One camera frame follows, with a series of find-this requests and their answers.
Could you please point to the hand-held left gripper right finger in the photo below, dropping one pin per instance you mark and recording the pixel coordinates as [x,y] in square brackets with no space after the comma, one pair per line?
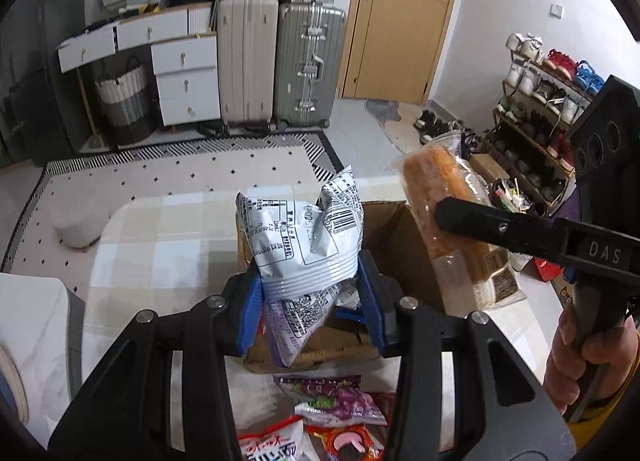
[372,303]

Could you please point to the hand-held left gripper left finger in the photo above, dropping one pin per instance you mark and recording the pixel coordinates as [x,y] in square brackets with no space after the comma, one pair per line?
[251,313]

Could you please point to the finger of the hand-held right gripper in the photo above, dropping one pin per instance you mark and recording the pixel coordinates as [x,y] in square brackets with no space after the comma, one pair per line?
[490,226]

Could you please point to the brown cardboard box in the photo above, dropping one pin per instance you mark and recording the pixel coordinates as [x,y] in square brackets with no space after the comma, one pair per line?
[400,251]

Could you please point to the orange cake clear packet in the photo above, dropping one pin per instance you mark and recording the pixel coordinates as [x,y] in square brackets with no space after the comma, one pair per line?
[440,176]

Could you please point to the silver printed snack bag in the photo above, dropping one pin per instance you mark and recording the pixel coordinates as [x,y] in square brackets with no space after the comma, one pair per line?
[300,241]

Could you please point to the purple snack packet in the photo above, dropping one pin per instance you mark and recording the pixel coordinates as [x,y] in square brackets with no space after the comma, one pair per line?
[340,401]

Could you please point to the white red snack packet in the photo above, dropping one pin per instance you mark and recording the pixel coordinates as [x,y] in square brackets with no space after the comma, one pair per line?
[272,446]

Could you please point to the red pink snack packet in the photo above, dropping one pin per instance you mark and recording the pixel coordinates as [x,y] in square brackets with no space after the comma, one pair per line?
[345,443]

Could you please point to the person's right hand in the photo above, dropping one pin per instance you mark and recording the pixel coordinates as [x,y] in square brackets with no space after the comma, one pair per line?
[565,376]

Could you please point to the purple bag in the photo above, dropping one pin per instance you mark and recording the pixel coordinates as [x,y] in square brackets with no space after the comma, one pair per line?
[567,203]

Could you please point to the small brown carton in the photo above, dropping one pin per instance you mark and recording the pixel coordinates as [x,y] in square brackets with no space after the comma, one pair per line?
[490,167]

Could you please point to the red bag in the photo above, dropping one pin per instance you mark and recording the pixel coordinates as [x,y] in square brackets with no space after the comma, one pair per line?
[547,268]

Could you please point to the metal shoe rack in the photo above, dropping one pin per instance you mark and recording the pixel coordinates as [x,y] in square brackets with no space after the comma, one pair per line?
[530,156]

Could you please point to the pile of sneakers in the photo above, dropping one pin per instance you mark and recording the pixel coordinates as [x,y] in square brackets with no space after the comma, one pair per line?
[435,123]

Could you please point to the beige floor mat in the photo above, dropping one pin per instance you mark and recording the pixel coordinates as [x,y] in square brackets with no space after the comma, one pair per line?
[405,133]

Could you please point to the patterned floor rug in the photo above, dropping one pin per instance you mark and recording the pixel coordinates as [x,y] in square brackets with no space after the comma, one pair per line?
[175,171]

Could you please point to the white pouf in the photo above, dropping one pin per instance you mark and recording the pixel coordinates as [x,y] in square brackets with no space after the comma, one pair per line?
[82,221]

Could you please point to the white marble side table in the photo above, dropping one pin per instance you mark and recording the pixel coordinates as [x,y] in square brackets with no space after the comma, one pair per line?
[35,321]

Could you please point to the wooden door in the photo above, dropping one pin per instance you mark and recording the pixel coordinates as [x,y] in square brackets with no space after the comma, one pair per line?
[400,16]

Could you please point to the cream rimmed blue dish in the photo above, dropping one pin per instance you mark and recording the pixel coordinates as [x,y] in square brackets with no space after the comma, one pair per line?
[17,381]

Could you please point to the woven laundry basket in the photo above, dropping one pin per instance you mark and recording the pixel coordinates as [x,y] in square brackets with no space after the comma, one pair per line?
[122,106]

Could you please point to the silver suitcase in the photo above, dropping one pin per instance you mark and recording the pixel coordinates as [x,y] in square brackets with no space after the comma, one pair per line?
[305,66]

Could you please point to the beige suitcase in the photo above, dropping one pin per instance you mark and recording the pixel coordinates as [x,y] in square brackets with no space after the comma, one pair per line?
[247,61]

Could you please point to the white desk with drawers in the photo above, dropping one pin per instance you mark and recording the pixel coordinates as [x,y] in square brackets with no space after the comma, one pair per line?
[185,61]

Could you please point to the dark grey fridge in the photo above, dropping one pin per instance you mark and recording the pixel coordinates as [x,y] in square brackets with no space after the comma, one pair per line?
[45,66]

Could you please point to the white light switch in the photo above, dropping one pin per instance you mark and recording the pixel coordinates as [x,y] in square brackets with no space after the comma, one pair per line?
[556,10]

